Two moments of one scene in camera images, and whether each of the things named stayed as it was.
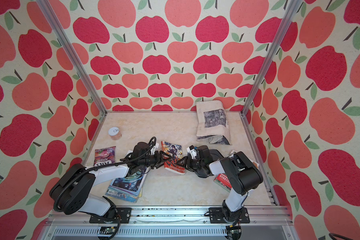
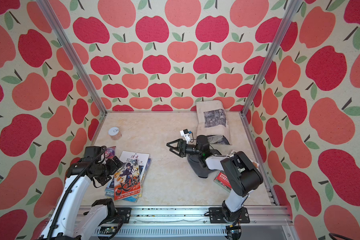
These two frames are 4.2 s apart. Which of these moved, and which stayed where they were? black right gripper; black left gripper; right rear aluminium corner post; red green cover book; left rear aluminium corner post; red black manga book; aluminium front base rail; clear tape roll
Moved: black right gripper; black left gripper; red black manga book
Stayed: right rear aluminium corner post; aluminium front base rail; left rear aluminium corner post; red green cover book; clear tape roll
